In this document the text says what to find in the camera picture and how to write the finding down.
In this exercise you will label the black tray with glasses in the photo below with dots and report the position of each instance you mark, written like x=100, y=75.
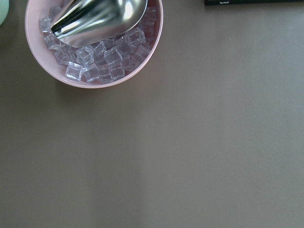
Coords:
x=230, y=2

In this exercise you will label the clear ice cubes pile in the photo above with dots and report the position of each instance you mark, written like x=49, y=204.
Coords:
x=105, y=61

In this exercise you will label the mint green bowl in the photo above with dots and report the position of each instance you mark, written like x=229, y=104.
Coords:
x=4, y=8

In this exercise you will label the pink bowl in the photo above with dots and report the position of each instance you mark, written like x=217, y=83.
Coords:
x=38, y=8

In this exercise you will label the metal ice scoop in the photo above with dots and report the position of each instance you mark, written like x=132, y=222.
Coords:
x=83, y=22

